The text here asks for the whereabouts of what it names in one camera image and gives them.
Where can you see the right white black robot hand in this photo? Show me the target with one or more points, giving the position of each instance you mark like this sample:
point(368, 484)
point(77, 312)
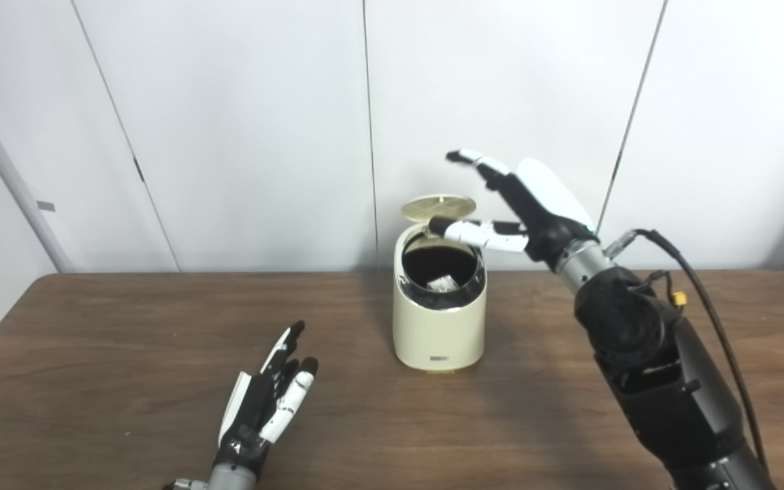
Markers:
point(548, 204)

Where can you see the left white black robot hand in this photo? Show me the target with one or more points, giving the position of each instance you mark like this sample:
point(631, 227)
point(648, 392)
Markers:
point(256, 408)

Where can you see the round cream bin lid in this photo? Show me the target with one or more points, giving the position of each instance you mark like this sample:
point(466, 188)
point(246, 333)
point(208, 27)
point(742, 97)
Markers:
point(438, 206)

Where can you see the green white milk carton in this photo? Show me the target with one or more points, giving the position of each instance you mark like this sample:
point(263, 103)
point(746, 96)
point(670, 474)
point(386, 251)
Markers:
point(442, 283)

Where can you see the cream-colored round bin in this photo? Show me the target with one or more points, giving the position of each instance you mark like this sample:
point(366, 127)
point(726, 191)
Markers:
point(436, 333)

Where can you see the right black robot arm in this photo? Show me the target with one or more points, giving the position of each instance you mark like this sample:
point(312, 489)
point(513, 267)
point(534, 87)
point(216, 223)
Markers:
point(664, 388)

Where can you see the black bin liner bag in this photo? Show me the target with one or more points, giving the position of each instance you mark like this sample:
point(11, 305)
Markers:
point(439, 301)

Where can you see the small grey wall tag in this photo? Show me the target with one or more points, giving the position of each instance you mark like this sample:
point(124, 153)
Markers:
point(45, 206)

